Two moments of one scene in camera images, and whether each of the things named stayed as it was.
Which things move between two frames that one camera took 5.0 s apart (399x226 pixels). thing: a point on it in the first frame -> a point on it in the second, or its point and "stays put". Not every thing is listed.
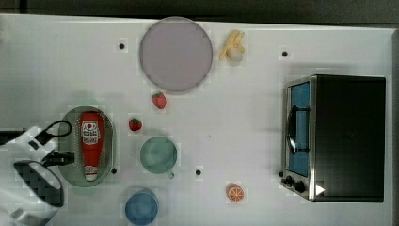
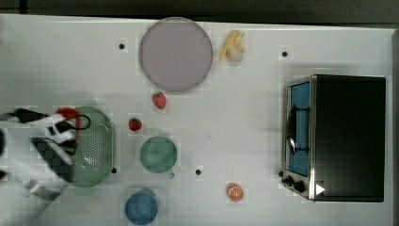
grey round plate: x=176 y=54 stays put
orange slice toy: x=234 y=192 stays put
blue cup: x=142 y=207 stays put
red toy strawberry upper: x=159 y=99 stays put
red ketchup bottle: x=91 y=130 -> x=70 y=113
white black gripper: x=30 y=146 -> x=55 y=125
